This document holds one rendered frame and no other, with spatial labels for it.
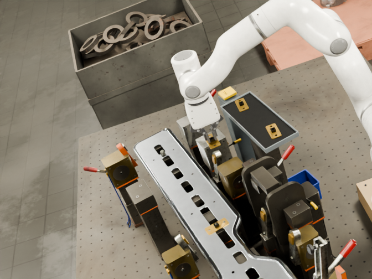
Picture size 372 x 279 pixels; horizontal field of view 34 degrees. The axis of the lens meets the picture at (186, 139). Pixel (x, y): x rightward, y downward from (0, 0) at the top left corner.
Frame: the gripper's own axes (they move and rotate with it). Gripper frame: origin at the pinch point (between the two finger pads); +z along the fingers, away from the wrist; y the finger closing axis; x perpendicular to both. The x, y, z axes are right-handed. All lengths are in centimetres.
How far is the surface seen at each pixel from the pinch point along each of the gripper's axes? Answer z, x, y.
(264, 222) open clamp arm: 24.4, 23.9, -5.0
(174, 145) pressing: 28, -45, 11
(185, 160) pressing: 28.5, -31.7, 9.2
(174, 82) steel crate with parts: 93, -214, -12
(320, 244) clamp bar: 8, 57, -12
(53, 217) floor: 127, -166, 99
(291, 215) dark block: 17.5, 32.6, -12.3
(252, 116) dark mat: 12.4, -18.9, -19.5
